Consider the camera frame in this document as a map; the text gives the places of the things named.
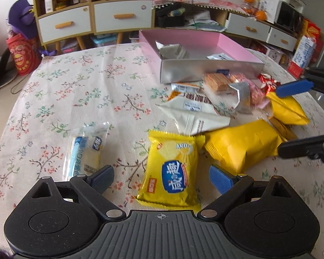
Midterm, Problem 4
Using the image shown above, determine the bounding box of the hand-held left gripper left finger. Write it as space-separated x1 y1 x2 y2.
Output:
15 164 127 221

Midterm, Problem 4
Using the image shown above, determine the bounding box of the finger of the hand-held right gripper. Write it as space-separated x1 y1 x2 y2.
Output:
275 67 324 99
278 134 324 166

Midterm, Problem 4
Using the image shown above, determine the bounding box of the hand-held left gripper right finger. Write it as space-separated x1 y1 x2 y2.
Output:
197 164 304 220

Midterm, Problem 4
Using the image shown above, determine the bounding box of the small yellow snack packet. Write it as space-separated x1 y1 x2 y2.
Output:
266 92 311 126

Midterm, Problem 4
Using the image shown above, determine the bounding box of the gold snack packet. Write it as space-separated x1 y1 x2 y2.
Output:
268 115 298 141

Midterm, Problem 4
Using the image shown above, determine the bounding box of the clear white and blue packet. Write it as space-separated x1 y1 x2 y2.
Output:
66 121 110 180

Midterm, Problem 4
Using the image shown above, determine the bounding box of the large yellow snack packet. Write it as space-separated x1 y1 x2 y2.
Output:
204 119 290 176

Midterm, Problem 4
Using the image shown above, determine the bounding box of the cracker packet clear wrap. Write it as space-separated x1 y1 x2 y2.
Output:
228 74 271 114

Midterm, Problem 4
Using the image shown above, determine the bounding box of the yellow packet with blue label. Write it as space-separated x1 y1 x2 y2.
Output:
137 129 206 213

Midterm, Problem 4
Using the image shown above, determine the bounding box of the clear orange cracker packet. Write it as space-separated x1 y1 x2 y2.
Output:
203 71 233 94

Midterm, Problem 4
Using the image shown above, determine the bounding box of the orange and white snack packet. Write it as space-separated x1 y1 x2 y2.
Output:
170 82 216 107

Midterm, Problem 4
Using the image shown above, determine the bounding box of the pink cardboard box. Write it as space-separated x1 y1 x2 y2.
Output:
138 29 265 84

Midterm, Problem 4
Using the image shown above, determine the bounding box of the silver snack packet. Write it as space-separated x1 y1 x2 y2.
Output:
155 40 189 60

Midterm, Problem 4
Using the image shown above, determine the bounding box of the red candy packet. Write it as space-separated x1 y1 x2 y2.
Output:
259 73 282 93

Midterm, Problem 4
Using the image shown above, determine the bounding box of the blue and white carton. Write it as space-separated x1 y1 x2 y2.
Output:
291 35 318 70

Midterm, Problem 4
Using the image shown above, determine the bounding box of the white microwave oven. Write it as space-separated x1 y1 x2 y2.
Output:
273 1 305 35

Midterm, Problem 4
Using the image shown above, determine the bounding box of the small white packet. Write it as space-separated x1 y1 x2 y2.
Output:
206 53 234 61

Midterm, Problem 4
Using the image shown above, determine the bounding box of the floral tablecloth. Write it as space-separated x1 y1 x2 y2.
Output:
0 42 324 259

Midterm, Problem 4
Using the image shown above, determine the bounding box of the low wooden cabinet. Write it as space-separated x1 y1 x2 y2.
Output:
152 1 300 52

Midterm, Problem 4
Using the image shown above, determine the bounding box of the clear bin with blue lid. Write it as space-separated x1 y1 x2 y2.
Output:
90 33 118 48

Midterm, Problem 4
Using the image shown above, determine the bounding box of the black storage case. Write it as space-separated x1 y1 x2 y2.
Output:
155 5 187 29

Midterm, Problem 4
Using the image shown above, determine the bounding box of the red gift bag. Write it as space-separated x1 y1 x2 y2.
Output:
5 34 43 76

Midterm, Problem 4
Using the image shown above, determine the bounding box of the tall wooden shelf cabinet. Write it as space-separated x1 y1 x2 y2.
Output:
31 0 156 53

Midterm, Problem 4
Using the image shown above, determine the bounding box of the purple plush toy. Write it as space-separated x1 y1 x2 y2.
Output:
6 0 40 40

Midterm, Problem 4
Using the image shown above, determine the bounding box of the white drawer with orange handle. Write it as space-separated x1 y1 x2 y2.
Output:
93 0 154 33
225 13 272 40
38 5 92 44
266 27 299 52

